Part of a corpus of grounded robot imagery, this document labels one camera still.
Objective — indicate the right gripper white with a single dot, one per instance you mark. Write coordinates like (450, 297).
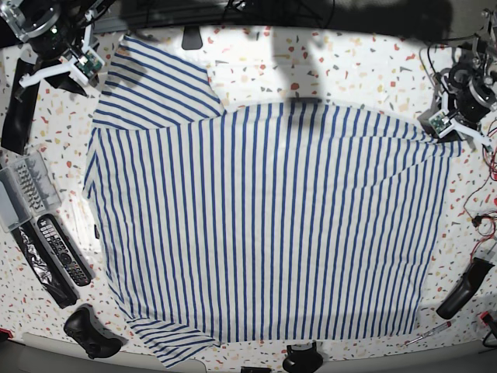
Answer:
(84, 66)

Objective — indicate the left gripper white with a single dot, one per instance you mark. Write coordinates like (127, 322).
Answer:
(442, 124)

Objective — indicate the blue striped white t-shirt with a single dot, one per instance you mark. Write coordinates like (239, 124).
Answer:
(278, 221)

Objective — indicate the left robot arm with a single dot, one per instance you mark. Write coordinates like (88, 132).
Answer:
(465, 93)

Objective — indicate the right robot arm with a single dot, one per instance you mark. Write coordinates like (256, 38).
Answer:
(60, 33)

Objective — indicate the black tube left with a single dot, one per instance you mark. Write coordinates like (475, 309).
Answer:
(19, 116)

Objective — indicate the black clip top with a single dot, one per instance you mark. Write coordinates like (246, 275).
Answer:
(191, 38)

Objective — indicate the black remote control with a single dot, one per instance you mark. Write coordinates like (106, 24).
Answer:
(63, 250)

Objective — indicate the black handheld device right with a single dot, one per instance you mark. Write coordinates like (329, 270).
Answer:
(465, 288)

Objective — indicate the black foil packet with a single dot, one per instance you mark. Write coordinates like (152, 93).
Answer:
(44, 268)

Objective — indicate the black game controller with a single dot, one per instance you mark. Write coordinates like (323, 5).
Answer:
(81, 329)

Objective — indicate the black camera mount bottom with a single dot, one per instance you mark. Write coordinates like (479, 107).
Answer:
(302, 358)

